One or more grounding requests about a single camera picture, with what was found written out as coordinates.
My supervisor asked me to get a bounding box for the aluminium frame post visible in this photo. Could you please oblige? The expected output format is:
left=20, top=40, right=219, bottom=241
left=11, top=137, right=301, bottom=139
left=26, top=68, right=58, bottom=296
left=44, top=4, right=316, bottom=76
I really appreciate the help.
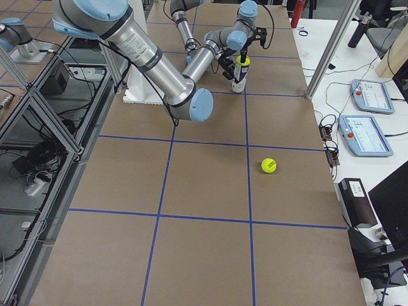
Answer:
left=305, top=0, right=361, bottom=100

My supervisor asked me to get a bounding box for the aluminium frame rack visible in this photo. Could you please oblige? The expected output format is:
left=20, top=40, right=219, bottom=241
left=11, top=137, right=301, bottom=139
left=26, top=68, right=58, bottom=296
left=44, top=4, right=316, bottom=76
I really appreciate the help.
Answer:
left=1, top=38, right=128, bottom=305

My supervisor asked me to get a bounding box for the near teach pendant tablet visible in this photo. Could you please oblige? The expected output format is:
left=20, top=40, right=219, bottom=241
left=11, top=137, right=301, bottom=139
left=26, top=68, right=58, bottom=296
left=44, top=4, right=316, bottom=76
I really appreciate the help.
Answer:
left=339, top=115, right=393, bottom=157

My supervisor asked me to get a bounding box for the Roland Garros tennis ball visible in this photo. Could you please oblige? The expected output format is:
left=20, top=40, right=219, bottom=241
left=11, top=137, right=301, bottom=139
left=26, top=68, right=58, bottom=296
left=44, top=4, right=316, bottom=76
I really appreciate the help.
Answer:
left=261, top=157, right=277, bottom=173

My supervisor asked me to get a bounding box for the red cylinder bottle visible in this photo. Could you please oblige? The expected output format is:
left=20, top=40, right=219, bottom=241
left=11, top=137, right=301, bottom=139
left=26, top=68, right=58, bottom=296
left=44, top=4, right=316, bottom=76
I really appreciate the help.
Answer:
left=291, top=0, right=305, bottom=29

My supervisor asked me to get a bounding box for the black monitor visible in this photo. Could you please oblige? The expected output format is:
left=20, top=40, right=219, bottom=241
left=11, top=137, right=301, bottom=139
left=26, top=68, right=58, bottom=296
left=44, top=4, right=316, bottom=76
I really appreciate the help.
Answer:
left=368, top=162, right=407, bottom=248

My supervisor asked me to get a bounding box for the black box with label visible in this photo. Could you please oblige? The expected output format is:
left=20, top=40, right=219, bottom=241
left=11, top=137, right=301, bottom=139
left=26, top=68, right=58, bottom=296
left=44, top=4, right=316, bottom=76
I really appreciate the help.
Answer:
left=338, top=178, right=378, bottom=228

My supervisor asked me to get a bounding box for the black water bottle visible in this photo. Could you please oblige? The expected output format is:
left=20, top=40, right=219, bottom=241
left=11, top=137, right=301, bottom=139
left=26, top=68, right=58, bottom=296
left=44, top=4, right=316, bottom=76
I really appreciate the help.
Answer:
left=347, top=13, right=372, bottom=48

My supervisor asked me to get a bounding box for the teach pendant tablet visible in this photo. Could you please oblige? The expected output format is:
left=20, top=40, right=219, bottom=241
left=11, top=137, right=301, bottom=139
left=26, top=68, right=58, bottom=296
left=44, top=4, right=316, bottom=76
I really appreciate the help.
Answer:
left=351, top=79, right=395, bottom=115
left=339, top=115, right=393, bottom=157

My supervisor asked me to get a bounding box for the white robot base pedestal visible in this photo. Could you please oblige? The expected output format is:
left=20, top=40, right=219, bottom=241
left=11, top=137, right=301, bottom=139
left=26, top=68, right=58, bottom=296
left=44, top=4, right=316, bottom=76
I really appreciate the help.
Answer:
left=122, top=0, right=164, bottom=105

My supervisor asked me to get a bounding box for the white blue tennis ball can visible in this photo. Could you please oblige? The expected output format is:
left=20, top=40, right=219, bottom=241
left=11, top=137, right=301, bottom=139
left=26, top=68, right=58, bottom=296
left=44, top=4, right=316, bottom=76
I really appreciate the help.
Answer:
left=232, top=61, right=250, bottom=93

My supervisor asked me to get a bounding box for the far teach pendant tablet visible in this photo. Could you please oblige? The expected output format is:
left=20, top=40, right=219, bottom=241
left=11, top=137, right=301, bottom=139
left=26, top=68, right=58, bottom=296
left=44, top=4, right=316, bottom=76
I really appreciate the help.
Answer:
left=351, top=79, right=395, bottom=115

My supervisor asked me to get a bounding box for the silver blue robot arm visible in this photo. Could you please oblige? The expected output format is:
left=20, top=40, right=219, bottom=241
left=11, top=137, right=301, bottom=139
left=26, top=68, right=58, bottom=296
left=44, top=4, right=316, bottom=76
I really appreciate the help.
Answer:
left=170, top=1, right=245, bottom=83
left=52, top=1, right=258, bottom=122

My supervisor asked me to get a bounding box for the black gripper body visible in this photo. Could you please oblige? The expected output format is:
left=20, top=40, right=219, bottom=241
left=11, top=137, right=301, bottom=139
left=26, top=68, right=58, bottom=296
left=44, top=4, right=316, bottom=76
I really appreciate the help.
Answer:
left=217, top=54, right=235, bottom=73
left=240, top=27, right=261, bottom=53

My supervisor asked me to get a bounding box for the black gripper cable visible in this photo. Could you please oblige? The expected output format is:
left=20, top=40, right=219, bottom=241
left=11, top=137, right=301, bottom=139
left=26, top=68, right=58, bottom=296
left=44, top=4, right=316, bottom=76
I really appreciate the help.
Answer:
left=254, top=3, right=275, bottom=50

